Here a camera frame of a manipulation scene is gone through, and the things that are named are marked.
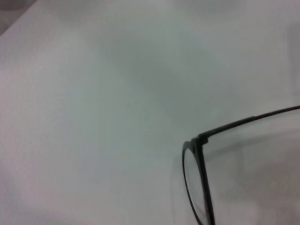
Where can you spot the black glasses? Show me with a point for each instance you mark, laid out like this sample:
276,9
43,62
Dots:
195,143

